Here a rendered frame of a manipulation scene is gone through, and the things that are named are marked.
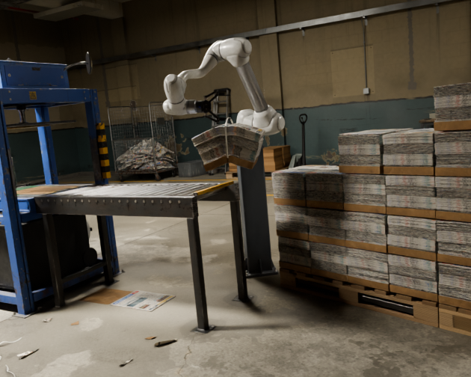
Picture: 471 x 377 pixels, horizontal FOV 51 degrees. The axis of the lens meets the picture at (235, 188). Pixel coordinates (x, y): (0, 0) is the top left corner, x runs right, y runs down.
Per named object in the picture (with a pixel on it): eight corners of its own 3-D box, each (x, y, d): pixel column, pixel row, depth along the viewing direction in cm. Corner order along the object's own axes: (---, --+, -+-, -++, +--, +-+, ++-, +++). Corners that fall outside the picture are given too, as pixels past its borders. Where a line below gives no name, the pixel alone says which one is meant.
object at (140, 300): (176, 296, 350) (176, 295, 350) (151, 311, 326) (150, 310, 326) (136, 291, 368) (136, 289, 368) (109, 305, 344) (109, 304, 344)
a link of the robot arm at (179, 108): (188, 119, 310) (184, 103, 300) (164, 119, 313) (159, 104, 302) (190, 106, 317) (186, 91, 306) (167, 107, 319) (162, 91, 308)
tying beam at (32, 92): (98, 101, 398) (96, 88, 397) (-8, 103, 317) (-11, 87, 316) (42, 108, 431) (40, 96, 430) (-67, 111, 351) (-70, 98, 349)
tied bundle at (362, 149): (374, 165, 323) (372, 130, 320) (415, 166, 301) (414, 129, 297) (339, 173, 299) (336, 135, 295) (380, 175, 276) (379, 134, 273)
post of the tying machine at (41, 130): (71, 267, 449) (47, 96, 427) (63, 270, 441) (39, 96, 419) (64, 266, 453) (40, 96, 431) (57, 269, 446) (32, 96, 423)
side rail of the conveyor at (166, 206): (199, 216, 283) (196, 195, 281) (194, 218, 278) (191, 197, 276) (42, 212, 349) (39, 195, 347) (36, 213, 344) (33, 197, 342)
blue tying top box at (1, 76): (70, 90, 387) (66, 64, 384) (2, 89, 336) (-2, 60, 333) (32, 96, 410) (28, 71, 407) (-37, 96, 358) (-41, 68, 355)
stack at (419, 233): (313, 271, 377) (306, 164, 365) (469, 305, 291) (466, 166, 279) (279, 286, 351) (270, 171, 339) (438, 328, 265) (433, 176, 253)
